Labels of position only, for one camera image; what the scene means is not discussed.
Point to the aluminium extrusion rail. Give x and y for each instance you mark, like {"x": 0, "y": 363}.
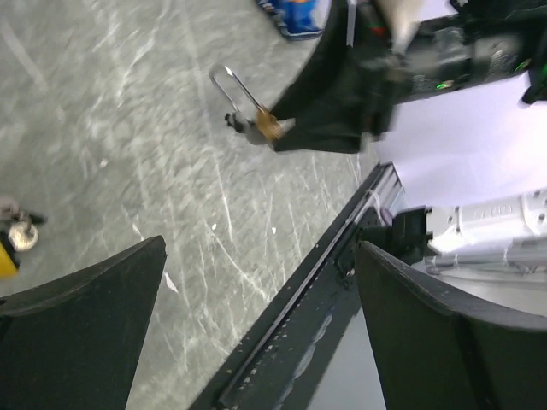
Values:
{"x": 385, "y": 197}

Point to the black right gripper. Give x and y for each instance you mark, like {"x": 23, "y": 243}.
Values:
{"x": 367, "y": 62}

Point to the yellow black padlock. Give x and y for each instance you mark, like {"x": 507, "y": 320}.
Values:
{"x": 19, "y": 233}

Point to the small brass padlock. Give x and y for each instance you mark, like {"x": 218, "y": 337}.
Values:
{"x": 266, "y": 123}

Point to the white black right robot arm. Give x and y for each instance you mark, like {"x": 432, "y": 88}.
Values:
{"x": 414, "y": 232}

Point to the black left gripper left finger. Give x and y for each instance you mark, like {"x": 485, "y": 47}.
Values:
{"x": 75, "y": 342}

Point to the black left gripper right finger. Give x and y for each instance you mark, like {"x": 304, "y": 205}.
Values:
{"x": 438, "y": 347}

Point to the blue Doritos chip bag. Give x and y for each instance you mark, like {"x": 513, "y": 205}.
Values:
{"x": 296, "y": 20}

